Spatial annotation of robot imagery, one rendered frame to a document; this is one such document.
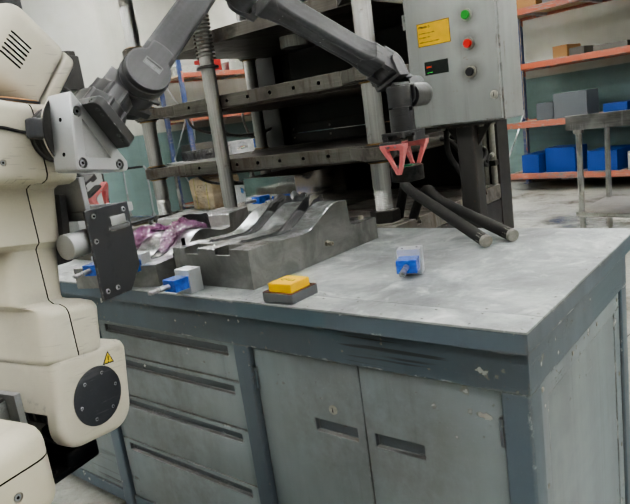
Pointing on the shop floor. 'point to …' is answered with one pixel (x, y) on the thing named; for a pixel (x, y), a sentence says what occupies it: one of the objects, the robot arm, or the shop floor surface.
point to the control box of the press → (465, 77)
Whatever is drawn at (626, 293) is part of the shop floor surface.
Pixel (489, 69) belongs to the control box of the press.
